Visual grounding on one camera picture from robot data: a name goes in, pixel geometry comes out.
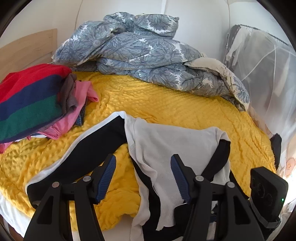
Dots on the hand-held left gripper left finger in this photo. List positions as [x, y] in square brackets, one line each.
[105, 178]

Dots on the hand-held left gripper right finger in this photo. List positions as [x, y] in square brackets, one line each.
[181, 180]

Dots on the black and white garment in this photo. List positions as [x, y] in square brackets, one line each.
[157, 143]

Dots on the translucent clothes rack cover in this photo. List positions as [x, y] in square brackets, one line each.
[261, 69]

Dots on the cartoon print net curtain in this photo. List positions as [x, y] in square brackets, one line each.
[290, 164]

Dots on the black lace garment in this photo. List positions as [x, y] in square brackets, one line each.
[276, 146]

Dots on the blue denim garment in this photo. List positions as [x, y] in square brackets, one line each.
[81, 115]

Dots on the yellow dotted blanket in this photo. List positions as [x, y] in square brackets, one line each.
[173, 109]

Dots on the pink garment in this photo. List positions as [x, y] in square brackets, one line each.
[90, 92]

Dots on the white bed sheet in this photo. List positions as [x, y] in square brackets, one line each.
[11, 213]

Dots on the red blue green striped sweater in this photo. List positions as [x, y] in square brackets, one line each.
[27, 99]

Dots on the grey floral duvet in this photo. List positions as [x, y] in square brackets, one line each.
[138, 51]

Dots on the hanging white shirt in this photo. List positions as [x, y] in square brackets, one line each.
[240, 41]

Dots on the wooden headboard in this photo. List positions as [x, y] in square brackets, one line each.
[27, 48]

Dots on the hanging grey garment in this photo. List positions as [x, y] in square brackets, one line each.
[233, 31]

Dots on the white mosquito net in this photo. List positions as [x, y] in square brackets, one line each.
[196, 18]

